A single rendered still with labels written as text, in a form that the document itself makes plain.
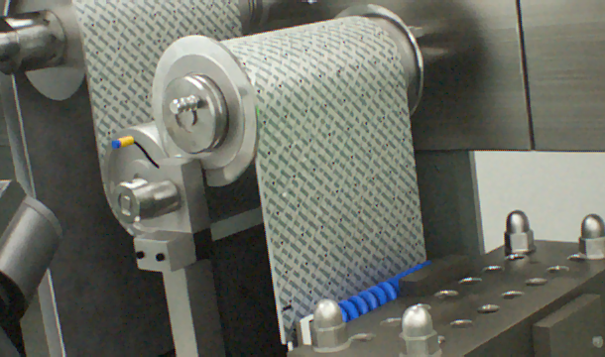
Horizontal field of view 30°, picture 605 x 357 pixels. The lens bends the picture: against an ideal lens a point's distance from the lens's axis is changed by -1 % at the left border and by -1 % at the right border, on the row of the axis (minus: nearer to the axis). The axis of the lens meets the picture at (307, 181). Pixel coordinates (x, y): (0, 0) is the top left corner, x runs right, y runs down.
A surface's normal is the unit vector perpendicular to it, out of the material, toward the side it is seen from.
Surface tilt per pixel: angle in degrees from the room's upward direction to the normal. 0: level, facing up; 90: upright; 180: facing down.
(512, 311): 0
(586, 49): 90
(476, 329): 0
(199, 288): 90
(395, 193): 90
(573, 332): 90
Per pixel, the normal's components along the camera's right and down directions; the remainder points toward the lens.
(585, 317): 0.73, 0.03
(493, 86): -0.67, 0.22
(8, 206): 0.94, -0.06
